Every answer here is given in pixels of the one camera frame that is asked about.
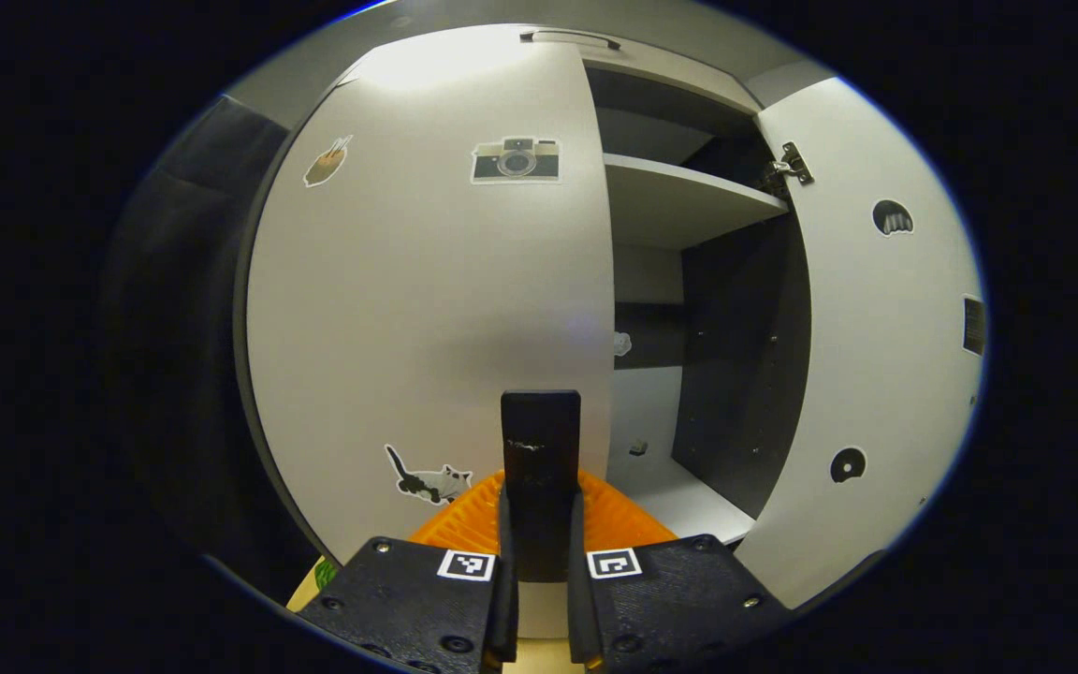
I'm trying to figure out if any black door handle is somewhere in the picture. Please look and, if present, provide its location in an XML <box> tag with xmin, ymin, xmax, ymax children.
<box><xmin>501</xmin><ymin>390</ymin><xmax>583</xmax><ymax>583</ymax></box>

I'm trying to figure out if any grey double-door shoe cabinet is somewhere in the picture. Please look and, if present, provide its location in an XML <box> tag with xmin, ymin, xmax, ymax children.
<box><xmin>232</xmin><ymin>23</ymin><xmax>816</xmax><ymax>549</ymax></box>

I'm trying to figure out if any cabinet door with headphone sticker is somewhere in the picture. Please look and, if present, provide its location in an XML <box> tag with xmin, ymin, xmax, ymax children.
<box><xmin>734</xmin><ymin>77</ymin><xmax>987</xmax><ymax>609</ymax></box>

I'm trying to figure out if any beige cabinet drawer front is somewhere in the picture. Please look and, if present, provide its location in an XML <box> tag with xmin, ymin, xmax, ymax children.
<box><xmin>361</xmin><ymin>23</ymin><xmax>766</xmax><ymax>117</ymax></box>

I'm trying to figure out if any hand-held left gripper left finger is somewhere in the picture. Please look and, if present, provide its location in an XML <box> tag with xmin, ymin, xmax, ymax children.
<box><xmin>299</xmin><ymin>468</ymin><xmax>521</xmax><ymax>674</ymax></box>

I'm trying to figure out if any cabinet door with camera sticker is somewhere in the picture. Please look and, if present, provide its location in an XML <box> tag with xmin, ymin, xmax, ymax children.
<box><xmin>244</xmin><ymin>37</ymin><xmax>617</xmax><ymax>639</ymax></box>

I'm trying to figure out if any black drawer handle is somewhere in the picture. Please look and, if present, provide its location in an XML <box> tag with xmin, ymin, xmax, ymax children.
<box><xmin>518</xmin><ymin>28</ymin><xmax>622</xmax><ymax>51</ymax></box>

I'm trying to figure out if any white cabinet shelf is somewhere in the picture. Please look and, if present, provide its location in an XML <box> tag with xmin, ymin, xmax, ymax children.
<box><xmin>603</xmin><ymin>153</ymin><xmax>791</xmax><ymax>252</ymax></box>

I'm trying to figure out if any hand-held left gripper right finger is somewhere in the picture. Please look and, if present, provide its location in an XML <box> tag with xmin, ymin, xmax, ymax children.
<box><xmin>565</xmin><ymin>468</ymin><xmax>793</xmax><ymax>674</ymax></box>

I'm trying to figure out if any metal door hinge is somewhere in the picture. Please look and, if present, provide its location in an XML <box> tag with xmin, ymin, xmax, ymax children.
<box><xmin>768</xmin><ymin>142</ymin><xmax>815</xmax><ymax>188</ymax></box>

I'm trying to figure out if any black backdrop cloth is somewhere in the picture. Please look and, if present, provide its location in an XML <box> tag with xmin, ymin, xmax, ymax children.
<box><xmin>99</xmin><ymin>94</ymin><xmax>315</xmax><ymax>600</ymax></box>

